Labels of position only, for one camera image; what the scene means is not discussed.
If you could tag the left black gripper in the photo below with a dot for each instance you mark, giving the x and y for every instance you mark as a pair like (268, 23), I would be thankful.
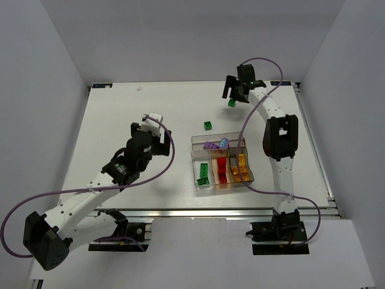
(164, 142)

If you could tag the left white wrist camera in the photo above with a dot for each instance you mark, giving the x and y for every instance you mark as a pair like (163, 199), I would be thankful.
(150, 123)

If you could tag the long green lego brick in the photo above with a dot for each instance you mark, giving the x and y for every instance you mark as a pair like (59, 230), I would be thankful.
(204, 168)

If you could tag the red lego brick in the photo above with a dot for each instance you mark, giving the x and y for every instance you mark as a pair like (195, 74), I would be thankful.
(222, 170)

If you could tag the purple flower lego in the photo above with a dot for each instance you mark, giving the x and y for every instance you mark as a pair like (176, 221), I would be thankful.
(224, 143)

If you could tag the long smoky clear container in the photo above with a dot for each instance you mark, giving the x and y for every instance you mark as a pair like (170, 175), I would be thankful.
(198, 141)

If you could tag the right blue table label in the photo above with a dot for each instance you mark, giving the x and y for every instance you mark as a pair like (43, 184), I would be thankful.
(283, 83)

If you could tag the green square lego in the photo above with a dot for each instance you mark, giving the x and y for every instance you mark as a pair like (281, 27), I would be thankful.
(207, 126)
(231, 103)

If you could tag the blue table label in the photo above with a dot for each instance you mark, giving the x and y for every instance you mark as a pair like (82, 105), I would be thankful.
(283, 83)
(102, 86)

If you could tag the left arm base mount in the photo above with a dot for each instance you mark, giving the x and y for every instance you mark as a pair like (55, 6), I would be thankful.
(127, 236)

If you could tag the purple sloped lego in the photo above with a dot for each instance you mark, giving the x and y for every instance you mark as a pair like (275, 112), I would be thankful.
(210, 145)

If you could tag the clear plastic container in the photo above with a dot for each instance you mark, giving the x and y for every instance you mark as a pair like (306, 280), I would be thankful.
(197, 158)

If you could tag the red long lego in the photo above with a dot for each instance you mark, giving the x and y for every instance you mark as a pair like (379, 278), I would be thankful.
(222, 178)

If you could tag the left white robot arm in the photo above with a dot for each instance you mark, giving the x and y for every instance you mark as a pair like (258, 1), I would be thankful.
(50, 236)

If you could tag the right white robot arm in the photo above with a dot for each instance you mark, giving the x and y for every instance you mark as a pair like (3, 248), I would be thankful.
(279, 143)

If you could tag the yellow lego brick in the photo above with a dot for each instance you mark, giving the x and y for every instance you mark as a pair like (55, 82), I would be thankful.
(242, 177)

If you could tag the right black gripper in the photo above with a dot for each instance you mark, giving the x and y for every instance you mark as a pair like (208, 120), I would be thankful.
(236, 88)

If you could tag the small red square lego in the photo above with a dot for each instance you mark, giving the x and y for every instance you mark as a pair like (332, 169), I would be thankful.
(221, 162)

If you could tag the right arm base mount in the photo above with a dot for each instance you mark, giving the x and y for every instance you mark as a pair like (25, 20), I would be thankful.
(270, 240)

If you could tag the dark grey plastic container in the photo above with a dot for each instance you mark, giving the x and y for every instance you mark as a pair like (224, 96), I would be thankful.
(233, 154)

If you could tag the left blue table label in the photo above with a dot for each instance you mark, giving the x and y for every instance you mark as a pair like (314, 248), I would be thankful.
(102, 86)

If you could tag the aluminium table rail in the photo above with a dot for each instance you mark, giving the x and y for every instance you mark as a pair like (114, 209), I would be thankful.
(330, 212)

